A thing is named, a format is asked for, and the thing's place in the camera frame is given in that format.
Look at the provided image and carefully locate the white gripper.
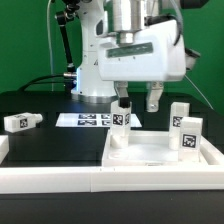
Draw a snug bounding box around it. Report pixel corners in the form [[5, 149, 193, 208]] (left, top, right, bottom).
[[98, 20, 186, 112]]

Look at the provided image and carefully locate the white square tabletop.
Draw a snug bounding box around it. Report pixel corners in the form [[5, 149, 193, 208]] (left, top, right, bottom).
[[101, 130, 207, 167]]

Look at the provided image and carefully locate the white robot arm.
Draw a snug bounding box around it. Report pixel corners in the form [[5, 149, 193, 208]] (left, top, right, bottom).
[[66, 0, 209, 112]]

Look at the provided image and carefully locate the white obstacle fence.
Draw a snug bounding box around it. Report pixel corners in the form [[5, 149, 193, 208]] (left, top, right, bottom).
[[0, 140, 224, 194]]

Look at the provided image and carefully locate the black cable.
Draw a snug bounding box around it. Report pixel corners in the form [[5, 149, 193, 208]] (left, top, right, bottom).
[[18, 74, 68, 92]]

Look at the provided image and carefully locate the white sheet with tags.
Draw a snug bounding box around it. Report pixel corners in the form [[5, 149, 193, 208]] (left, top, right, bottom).
[[56, 113, 141, 127]]

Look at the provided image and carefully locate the grey cable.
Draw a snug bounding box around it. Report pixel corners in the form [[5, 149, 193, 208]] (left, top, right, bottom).
[[185, 74, 215, 110]]

